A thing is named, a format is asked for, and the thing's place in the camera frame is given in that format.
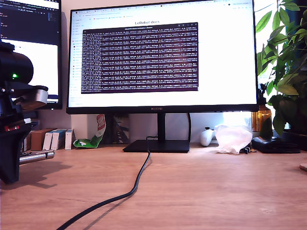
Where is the metallic silver laser pointer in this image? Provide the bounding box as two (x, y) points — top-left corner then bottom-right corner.
(19, 149), (55, 165)

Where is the green and black box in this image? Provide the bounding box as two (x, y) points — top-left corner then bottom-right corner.
(22, 133), (32, 152)

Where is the brown cardboard box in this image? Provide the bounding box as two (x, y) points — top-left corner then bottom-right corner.
(30, 128), (58, 151)

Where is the white box with blue side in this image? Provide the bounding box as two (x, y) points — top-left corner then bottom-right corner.
(50, 128), (68, 150)

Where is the green and red snack bag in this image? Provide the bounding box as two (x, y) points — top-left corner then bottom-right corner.
(73, 114), (107, 149)

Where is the grey printed bag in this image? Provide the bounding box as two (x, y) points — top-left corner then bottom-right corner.
(112, 114), (130, 144)

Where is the black monitor with dark screen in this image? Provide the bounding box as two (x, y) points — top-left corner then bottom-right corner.
(0, 0), (63, 110)

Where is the white game controller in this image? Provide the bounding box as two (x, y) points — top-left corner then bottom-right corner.
(200, 126), (216, 147)

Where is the clear crumpled plastic bag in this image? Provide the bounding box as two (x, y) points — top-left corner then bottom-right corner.
(214, 124), (253, 155)

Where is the large black desktop monitor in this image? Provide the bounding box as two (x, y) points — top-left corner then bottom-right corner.
(66, 0), (260, 153)

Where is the amber glass pump bottle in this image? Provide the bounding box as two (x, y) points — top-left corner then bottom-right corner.
(251, 83), (273, 138)

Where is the black leather pouch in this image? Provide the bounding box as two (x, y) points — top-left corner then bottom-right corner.
(251, 136), (302, 154)

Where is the dark plant pot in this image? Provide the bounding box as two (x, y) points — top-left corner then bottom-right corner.
(283, 129), (307, 150)

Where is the green leafy houseplant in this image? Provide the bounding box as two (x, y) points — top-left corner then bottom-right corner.
(255, 0), (307, 137)

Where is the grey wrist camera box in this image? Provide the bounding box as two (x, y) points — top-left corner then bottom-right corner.
(9, 82), (49, 112)

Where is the thick black cable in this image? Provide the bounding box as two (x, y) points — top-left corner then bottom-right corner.
(56, 136), (158, 230)

